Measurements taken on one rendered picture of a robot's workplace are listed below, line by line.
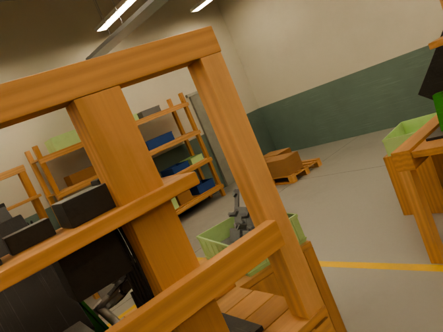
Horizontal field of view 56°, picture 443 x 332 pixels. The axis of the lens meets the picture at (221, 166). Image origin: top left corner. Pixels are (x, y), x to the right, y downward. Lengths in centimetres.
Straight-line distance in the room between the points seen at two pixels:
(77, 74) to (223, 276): 70
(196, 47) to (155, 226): 58
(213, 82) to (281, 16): 808
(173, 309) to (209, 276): 14
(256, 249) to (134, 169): 46
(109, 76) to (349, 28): 762
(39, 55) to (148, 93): 208
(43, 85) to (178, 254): 59
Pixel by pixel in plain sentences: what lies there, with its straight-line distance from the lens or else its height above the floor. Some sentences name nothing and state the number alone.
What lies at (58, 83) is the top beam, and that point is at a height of 190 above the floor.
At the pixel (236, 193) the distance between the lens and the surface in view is 274.
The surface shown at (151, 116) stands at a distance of 763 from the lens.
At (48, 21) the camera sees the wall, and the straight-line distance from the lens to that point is 820.
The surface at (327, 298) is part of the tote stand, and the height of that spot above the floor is 43.
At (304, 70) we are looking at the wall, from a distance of 929.
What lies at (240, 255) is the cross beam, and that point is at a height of 125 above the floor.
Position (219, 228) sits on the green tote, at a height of 93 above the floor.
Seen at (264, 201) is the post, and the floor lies 133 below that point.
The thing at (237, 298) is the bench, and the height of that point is 88.
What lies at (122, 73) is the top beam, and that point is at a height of 188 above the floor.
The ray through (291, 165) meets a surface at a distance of 717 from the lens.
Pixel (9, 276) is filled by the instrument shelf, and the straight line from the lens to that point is 107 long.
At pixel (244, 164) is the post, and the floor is 148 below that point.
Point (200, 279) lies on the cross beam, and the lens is 123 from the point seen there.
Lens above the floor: 169
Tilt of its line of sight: 8 degrees down
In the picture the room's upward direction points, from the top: 23 degrees counter-clockwise
